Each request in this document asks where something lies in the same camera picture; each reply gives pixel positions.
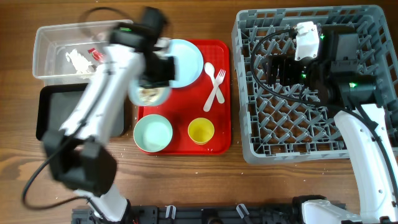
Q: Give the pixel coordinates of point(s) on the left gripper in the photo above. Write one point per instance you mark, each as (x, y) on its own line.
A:
(149, 79)

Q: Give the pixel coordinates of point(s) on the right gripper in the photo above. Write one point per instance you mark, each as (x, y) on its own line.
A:
(286, 63)

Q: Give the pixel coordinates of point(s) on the rice and nut leftovers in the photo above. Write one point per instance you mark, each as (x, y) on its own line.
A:
(150, 95)

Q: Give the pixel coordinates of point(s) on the light blue small bowl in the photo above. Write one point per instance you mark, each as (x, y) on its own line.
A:
(133, 94)

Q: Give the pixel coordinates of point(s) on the light blue plate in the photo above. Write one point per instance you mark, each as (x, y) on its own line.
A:
(188, 62)

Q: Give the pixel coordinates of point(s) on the mint green bowl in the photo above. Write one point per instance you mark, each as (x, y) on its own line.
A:
(153, 133)

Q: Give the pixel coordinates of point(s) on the white tissue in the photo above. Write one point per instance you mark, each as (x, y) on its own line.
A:
(80, 63)

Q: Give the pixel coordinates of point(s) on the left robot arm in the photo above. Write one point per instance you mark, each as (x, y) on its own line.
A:
(136, 67)

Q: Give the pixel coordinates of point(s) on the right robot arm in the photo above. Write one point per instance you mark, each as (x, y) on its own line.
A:
(326, 60)

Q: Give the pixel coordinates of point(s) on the grey dishwasher rack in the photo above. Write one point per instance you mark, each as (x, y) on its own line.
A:
(274, 127)

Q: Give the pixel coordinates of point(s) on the red serving tray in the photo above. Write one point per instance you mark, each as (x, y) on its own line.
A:
(186, 104)

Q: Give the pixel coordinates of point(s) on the white plastic spoon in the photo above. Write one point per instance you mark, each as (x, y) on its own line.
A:
(210, 71)

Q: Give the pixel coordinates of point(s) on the white plastic fork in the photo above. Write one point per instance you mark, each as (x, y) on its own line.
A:
(218, 81)

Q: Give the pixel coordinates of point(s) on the yellow cup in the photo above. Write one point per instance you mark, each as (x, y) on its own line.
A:
(201, 130)

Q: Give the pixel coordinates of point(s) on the clear plastic bin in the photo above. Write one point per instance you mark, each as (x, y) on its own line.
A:
(49, 63)

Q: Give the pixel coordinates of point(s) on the black rectangular tray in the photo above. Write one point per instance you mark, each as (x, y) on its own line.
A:
(57, 102)

